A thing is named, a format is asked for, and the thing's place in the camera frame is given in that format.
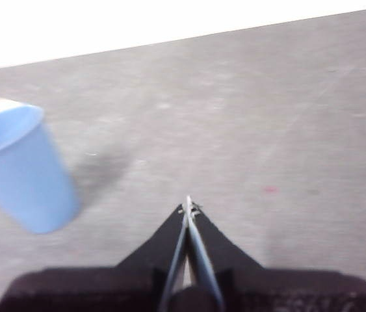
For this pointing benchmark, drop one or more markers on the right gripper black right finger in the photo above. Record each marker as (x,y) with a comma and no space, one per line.
(267,289)

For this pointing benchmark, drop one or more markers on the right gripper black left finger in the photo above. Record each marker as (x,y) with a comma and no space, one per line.
(104,286)

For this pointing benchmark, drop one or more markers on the blue ribbed plastic cup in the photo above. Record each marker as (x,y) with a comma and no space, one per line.
(23,169)

